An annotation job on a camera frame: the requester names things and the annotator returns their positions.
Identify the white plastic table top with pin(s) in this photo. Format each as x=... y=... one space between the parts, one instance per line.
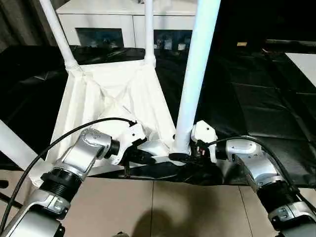
x=111 y=81

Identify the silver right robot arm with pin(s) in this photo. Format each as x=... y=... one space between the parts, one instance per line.
x=261 y=168

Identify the black mat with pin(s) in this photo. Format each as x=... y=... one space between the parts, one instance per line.
x=247 y=98

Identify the small white jar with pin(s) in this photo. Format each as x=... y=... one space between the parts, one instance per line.
x=168 y=44
x=182 y=46

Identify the small yellow object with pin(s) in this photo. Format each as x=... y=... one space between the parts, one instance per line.
x=241 y=44

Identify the black stand leg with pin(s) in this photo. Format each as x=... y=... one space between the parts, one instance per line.
x=10 y=200

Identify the white flat board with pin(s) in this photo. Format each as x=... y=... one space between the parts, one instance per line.
x=303 y=66

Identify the white cabinet with glass doors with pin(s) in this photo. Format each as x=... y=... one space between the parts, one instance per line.
x=98 y=21

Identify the grey curtain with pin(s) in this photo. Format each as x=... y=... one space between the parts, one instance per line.
x=19 y=22

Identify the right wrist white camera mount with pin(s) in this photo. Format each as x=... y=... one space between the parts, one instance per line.
x=205 y=130

